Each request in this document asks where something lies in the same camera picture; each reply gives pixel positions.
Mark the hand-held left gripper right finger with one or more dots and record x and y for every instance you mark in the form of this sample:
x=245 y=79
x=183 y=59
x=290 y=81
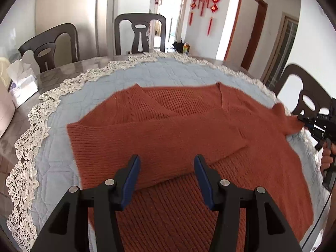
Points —
x=202 y=181

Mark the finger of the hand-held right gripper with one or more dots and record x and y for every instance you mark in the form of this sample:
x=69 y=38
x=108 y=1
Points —
x=307 y=119

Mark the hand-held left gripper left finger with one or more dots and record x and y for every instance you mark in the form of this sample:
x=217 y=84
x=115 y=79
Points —
x=135 y=178

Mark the rust orange knitted sweater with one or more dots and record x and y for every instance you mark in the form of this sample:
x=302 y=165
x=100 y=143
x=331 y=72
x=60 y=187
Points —
x=170 y=120

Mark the person's right hand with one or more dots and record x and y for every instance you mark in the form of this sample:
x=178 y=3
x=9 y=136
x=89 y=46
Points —
x=326 y=160

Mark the dark wooden chair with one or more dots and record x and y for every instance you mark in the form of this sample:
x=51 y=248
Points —
x=291 y=76
x=123 y=23
x=65 y=34

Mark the grey glazed door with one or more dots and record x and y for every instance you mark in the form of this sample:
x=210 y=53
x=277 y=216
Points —
x=278 y=57

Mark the blue quilted lace-edged mat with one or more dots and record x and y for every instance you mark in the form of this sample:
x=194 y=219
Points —
x=162 y=71

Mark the white tissue box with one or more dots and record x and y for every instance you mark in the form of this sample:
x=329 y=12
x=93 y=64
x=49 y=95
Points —
x=23 y=89

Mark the pale pink box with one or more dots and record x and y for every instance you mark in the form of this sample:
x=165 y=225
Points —
x=5 y=110

